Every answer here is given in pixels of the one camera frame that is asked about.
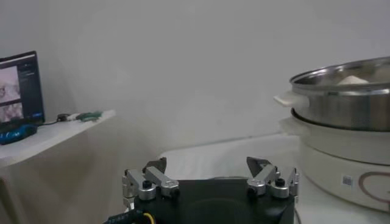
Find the white electric cooker base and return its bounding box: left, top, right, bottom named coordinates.
left=278, top=108, right=390, bottom=214

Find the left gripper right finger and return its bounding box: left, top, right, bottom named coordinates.
left=246, top=156, right=300, bottom=200

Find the perforated steel steamer basket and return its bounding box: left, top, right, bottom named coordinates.
left=273, top=56, right=390, bottom=132

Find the blue computer mouse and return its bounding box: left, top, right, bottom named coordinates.
left=0, top=124, right=39, bottom=145

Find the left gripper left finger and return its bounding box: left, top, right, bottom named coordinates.
left=121, top=156, right=180, bottom=211

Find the black coiled cable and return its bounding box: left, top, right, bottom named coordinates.
left=39, top=113, right=71, bottom=126

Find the white side table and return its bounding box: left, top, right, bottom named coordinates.
left=0, top=110, right=116, bottom=224

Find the green grey hand tool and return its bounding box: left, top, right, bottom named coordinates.
left=74, top=111, right=103, bottom=122

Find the laptop screen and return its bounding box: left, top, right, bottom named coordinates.
left=0, top=51, right=46, bottom=128

